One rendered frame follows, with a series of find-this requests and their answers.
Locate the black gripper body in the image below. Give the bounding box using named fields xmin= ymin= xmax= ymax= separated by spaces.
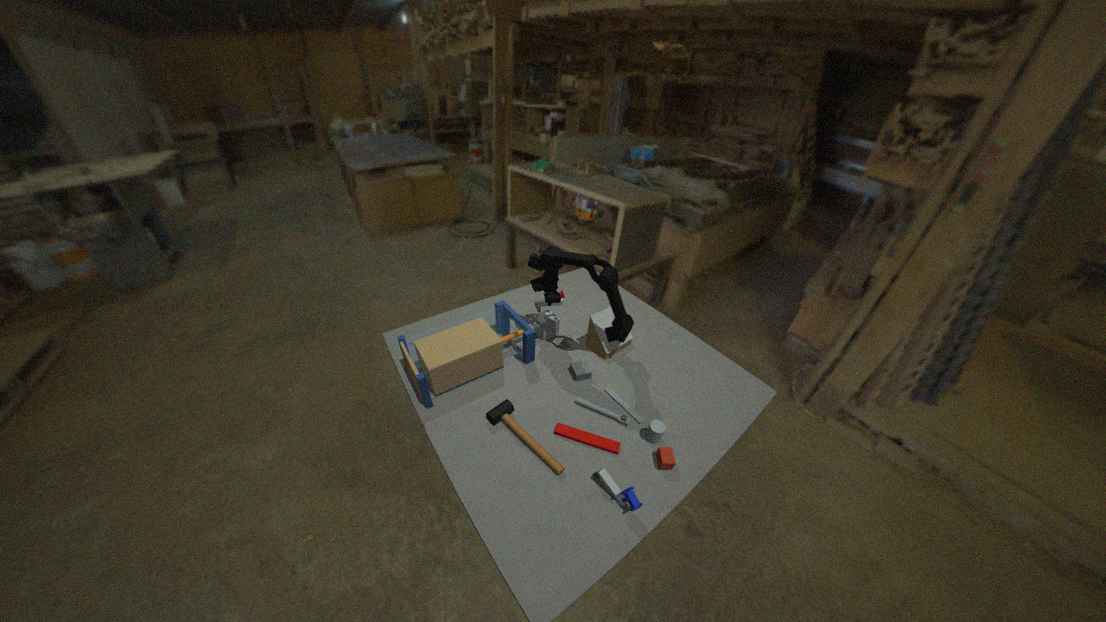
xmin=543 ymin=273 xmax=561 ymax=303

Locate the mallet with black head and wooden handle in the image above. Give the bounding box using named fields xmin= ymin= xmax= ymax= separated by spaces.
xmin=486 ymin=400 xmax=564 ymax=475

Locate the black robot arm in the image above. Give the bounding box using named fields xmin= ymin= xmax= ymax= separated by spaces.
xmin=528 ymin=246 xmax=634 ymax=343

